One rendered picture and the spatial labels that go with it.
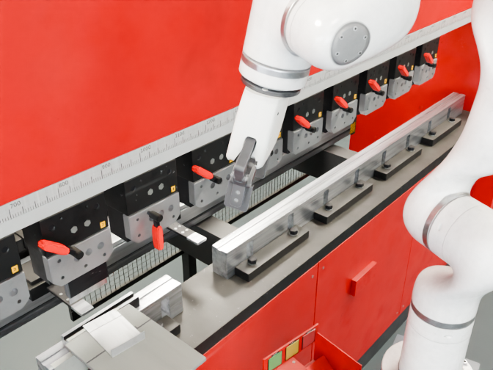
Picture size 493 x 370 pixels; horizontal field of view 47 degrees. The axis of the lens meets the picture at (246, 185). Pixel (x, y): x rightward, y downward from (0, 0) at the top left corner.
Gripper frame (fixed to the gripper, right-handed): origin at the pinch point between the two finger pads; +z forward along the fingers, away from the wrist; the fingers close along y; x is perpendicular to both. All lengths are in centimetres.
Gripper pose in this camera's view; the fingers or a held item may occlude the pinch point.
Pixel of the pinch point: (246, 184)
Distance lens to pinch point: 77.4
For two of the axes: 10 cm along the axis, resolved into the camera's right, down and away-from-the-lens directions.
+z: -2.0, 8.3, 5.3
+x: 9.4, 3.1, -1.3
